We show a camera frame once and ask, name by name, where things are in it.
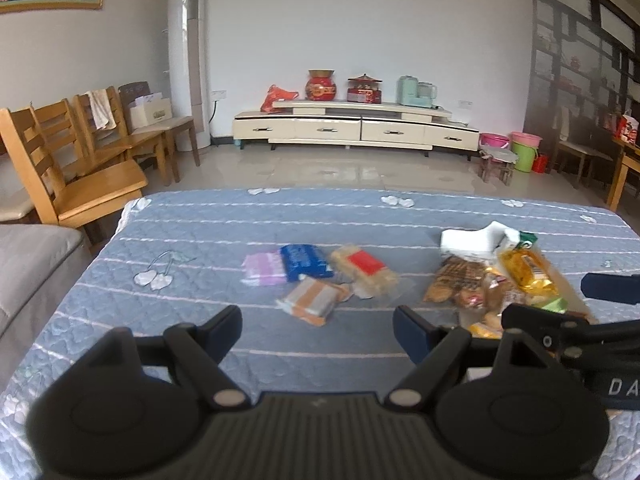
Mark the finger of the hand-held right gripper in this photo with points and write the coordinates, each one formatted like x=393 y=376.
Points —
x=612 y=287
x=535 y=322

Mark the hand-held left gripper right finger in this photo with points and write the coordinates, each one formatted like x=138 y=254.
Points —
x=411 y=335

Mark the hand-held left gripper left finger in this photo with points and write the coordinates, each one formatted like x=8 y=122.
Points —
x=225 y=330

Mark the brown bread packet red print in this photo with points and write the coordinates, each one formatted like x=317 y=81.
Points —
x=495 y=297

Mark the white paper bag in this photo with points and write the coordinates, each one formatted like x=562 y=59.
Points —
x=465 y=240

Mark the light green snack packet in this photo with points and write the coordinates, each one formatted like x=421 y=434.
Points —
x=550 y=305

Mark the yellow rimmed pastry packet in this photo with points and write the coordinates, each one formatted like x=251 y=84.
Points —
x=484 y=330

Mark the yellow snack packet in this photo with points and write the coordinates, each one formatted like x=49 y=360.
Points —
x=530 y=270

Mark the blue quilted blanket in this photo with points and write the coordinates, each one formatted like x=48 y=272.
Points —
x=175 y=285

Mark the waffle pattern snack packet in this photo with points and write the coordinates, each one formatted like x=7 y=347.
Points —
x=452 y=280

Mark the purple snack packet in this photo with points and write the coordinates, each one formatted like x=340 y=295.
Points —
x=262 y=267

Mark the red label cracker packet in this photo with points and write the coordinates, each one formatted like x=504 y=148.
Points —
x=364 y=267

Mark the grey orange snack packet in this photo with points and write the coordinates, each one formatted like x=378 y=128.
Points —
x=312 y=300

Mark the blue snack packet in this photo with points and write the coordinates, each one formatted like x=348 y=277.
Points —
x=305 y=260

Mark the wooden side table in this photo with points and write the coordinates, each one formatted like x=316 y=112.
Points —
x=622 y=165

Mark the wooden bench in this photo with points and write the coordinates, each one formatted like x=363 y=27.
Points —
x=577 y=152

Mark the small red container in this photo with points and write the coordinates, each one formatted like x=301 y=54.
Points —
x=540 y=163

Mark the green bucket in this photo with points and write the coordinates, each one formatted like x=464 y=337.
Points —
x=524 y=159

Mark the red white carton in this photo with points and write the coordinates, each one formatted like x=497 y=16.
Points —
x=627 y=126

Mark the small wooden stool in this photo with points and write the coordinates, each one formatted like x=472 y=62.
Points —
x=496 y=162

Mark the pink bucket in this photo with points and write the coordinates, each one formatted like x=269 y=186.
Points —
x=525 y=137

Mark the pink basin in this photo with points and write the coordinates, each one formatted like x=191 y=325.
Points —
x=494 y=140

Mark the light wooden chair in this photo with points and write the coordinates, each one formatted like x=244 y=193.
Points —
x=95 y=190
x=140 y=140
x=60 y=130

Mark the grey sofa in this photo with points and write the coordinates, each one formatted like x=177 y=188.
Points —
x=30 y=280

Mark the dark cushioned chair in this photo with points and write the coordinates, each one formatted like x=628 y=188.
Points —
x=180 y=122

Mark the cream tv cabinet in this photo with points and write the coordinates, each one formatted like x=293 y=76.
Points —
x=345 y=127

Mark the white cardboard box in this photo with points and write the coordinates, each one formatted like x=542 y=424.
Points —
x=150 y=110

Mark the red plastic bag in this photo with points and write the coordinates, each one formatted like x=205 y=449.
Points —
x=279 y=100

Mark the dark display cabinet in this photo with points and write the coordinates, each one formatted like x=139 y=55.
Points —
x=575 y=50

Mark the mint green kitchen appliance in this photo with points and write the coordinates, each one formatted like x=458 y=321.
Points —
x=412 y=92

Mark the red gift box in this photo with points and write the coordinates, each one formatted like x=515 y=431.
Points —
x=365 y=91

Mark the white towel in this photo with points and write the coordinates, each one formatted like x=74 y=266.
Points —
x=101 y=109

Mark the red round jar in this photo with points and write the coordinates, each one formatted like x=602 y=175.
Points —
x=321 y=87

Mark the white standing air conditioner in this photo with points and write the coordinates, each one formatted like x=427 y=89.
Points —
x=189 y=70

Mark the white wall outlet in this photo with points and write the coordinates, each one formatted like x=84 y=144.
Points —
x=465 y=104
x=218 y=94

